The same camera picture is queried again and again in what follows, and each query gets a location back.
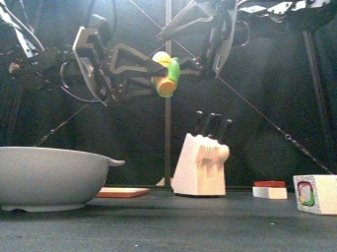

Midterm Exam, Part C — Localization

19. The yellow green toy corn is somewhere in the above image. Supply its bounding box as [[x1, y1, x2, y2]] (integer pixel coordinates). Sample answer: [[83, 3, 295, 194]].
[[150, 50, 182, 98]]

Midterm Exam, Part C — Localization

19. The white toy knife block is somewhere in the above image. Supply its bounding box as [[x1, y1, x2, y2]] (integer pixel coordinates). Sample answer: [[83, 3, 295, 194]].
[[170, 132, 231, 198]]

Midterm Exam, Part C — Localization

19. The red and white block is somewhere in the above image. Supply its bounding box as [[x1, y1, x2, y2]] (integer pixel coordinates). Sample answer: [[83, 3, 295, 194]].
[[251, 179, 290, 201]]

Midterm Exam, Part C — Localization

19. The white box with coloured print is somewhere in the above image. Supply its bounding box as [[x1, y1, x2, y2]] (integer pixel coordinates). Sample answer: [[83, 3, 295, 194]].
[[293, 173, 337, 217]]

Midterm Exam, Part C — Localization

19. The vertical frame pole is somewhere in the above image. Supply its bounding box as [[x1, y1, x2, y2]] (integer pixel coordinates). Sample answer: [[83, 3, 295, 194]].
[[163, 0, 174, 189]]

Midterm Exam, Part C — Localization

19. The black knife handle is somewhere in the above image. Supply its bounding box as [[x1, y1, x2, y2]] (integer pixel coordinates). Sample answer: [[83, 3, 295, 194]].
[[202, 112, 223, 140], [215, 118, 234, 146], [191, 110, 206, 138]]

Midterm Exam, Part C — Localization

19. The thin diagonal frame cable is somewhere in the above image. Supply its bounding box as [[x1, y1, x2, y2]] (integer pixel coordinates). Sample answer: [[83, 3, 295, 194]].
[[128, 0, 336, 175], [33, 102, 91, 148]]

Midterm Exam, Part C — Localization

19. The slanted frame pole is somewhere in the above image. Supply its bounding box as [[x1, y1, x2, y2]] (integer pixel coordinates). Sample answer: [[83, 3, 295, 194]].
[[301, 30, 336, 171]]

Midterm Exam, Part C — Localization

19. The grey bowl with handles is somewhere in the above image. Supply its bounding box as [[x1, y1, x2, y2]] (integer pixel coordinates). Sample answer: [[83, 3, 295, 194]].
[[0, 146, 127, 213]]

